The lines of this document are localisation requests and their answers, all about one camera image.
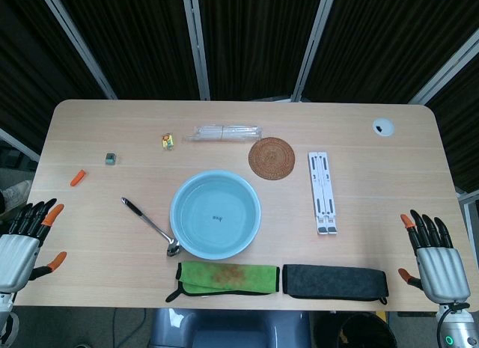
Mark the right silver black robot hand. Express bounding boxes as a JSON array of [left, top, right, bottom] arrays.
[[397, 209, 472, 303]]

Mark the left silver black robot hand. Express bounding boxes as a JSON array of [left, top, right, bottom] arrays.
[[0, 198, 67, 293]]

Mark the metal ladle black handle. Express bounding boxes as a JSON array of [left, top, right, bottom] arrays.
[[120, 197, 182, 257]]

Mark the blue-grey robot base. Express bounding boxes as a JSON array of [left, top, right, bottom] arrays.
[[147, 308, 311, 348]]

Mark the beige sneaker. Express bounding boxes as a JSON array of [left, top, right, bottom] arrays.
[[0, 180, 34, 214]]

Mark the black trash bin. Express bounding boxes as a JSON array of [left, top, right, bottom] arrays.
[[336, 312, 397, 348]]

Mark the dark grey folded cloth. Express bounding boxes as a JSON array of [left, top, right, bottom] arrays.
[[281, 263, 389, 306]]

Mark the dark ribbed partition panel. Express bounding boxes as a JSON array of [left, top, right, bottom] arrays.
[[303, 0, 479, 102], [50, 0, 201, 100], [426, 61, 479, 194], [0, 0, 108, 154], [193, 0, 326, 101]]

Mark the white folding laptop stand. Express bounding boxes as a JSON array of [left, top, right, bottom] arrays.
[[308, 151, 340, 236]]

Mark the green folded microfiber cloth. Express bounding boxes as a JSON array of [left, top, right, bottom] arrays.
[[165, 261, 281, 303]]

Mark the brown woven round coaster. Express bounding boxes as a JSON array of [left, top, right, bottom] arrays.
[[248, 136, 296, 181]]

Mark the light blue round bowl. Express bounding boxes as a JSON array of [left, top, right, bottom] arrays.
[[169, 170, 262, 260]]

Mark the clear plastic straw packet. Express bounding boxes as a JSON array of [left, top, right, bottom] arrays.
[[182, 125, 264, 144]]

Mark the grey metal partition post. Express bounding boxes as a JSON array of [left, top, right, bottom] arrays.
[[37, 0, 118, 100], [181, 0, 211, 101], [456, 190, 479, 218], [290, 0, 338, 103], [407, 37, 479, 105], [0, 127, 41, 162]]

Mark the white table cable grommet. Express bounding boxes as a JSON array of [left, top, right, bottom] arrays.
[[372, 117, 395, 138]]

